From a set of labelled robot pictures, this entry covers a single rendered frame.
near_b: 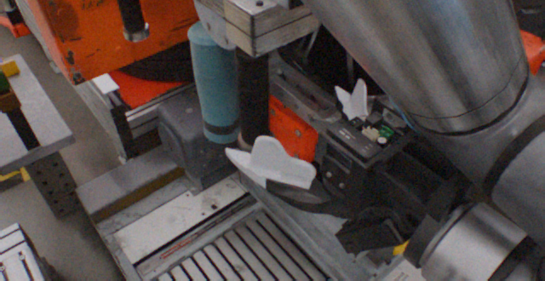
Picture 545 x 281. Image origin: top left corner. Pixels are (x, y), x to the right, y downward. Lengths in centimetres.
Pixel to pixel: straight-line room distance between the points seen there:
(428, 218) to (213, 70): 55
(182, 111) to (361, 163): 85
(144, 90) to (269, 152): 110
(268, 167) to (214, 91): 45
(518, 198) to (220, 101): 65
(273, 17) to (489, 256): 27
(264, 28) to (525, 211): 27
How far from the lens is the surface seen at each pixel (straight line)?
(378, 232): 39
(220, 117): 87
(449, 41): 18
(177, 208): 134
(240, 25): 43
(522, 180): 27
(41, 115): 118
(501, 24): 21
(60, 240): 149
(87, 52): 107
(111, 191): 137
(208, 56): 78
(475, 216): 34
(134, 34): 77
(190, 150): 110
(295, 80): 87
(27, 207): 162
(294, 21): 44
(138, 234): 132
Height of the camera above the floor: 114
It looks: 45 degrees down
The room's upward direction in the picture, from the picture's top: straight up
